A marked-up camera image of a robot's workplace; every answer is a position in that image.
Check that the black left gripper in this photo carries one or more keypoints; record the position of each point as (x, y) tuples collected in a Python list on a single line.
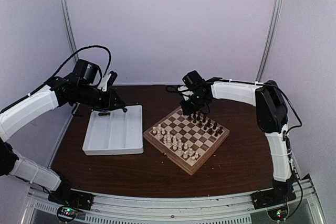
[(112, 96)]

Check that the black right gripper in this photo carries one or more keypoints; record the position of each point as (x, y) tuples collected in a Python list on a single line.
[(188, 110)]

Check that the white plastic sorting tray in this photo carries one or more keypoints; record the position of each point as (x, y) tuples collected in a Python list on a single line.
[(117, 133)]

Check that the wooden chess board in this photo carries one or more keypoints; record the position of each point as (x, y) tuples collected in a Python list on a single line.
[(210, 142)]

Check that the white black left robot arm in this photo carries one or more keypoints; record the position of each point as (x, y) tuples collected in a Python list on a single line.
[(28, 117)]

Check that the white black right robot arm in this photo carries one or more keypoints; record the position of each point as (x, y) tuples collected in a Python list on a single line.
[(271, 115)]

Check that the pile of dark chess pieces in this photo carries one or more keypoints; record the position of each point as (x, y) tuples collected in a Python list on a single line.
[(104, 113)]

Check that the white chess pieces group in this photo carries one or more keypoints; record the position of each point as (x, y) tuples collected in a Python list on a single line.
[(176, 142)]

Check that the left controller board with LEDs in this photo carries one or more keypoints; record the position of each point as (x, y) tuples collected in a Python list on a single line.
[(66, 214)]

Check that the controller board with leds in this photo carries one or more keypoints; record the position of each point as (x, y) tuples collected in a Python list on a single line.
[(66, 214), (278, 213)]

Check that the right controller board with LEDs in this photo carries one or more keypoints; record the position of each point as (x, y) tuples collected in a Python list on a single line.
[(278, 213)]

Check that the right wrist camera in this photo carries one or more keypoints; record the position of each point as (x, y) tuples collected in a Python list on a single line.
[(186, 94)]

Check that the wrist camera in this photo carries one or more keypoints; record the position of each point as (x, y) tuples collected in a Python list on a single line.
[(107, 81), (186, 94)]

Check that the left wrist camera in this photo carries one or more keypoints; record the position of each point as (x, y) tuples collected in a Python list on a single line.
[(107, 81)]

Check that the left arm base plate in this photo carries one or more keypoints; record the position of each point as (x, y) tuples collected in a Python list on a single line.
[(76, 199)]

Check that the aluminium front frame rail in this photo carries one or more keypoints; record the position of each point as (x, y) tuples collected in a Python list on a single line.
[(235, 208)]

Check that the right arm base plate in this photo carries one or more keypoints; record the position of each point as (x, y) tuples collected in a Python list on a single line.
[(271, 197)]

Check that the aluminium left corner post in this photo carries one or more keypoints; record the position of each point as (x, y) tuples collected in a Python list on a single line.
[(68, 26)]

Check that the aluminium corner post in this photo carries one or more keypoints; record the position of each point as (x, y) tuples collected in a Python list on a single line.
[(276, 10), (68, 26)]

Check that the aluminium right corner post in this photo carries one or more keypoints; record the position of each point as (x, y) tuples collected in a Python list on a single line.
[(276, 10)]

